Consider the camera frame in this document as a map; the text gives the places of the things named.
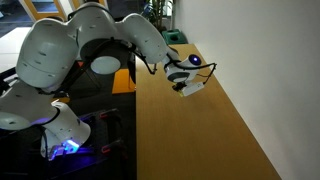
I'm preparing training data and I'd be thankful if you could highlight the black clamp with orange handle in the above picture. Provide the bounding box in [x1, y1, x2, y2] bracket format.
[98, 110, 123, 122]
[100, 138, 130, 155]

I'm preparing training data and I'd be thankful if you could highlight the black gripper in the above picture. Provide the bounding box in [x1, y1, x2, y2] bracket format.
[171, 82, 188, 93]

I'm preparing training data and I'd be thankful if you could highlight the white office table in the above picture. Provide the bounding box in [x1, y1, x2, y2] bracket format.
[0, 26, 33, 74]

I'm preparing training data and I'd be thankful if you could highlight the green bin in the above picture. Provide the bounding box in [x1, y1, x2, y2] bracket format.
[161, 28, 184, 46]

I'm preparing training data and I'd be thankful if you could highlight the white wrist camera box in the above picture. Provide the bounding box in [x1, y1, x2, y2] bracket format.
[181, 81, 205, 98]

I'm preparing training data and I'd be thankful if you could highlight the yellow framed door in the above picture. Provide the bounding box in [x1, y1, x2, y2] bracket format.
[19, 0, 68, 22]

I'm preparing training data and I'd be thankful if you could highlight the orange floor mat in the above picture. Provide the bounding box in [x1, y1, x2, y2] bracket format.
[111, 67, 137, 95]

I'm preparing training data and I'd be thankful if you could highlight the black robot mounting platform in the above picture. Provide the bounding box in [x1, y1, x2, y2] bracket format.
[0, 108, 138, 180]

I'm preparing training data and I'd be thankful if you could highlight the green potted plant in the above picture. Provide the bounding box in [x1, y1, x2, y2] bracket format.
[142, 0, 176, 32]

